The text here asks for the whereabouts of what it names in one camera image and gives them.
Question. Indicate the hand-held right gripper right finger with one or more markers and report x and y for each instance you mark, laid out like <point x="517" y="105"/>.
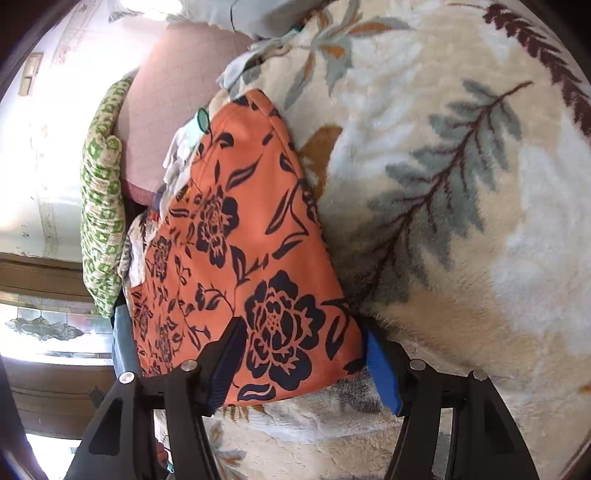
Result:
<point x="383" y="374"/>

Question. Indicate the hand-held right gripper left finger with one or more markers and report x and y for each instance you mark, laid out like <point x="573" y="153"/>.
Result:
<point x="226" y="364"/>

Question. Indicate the orange floral shirt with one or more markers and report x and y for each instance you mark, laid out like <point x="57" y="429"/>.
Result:
<point x="258" y="277"/>

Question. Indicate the blue folded cloth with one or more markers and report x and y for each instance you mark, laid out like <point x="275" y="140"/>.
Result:
<point x="122" y="341"/>

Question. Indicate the leaf-print fleece blanket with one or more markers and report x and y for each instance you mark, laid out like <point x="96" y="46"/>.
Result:
<point x="461" y="230"/>

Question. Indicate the wooden stained glass door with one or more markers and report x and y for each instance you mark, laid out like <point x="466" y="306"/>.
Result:
<point x="46" y="397"/>

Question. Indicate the green checked pillow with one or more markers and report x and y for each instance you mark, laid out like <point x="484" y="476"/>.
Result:
<point x="99" y="207"/>

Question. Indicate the white glove with teal cuff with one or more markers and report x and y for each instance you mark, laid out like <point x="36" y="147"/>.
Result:
<point x="178" y="152"/>

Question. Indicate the pink checked mattress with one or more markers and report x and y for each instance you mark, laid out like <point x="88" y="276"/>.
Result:
<point x="175" y="92"/>

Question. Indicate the grey pillow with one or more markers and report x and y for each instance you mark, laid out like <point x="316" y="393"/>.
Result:
<point x="258" y="18"/>

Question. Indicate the beige light switch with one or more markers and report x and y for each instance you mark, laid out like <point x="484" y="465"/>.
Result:
<point x="35" y="64"/>
<point x="25" y="85"/>

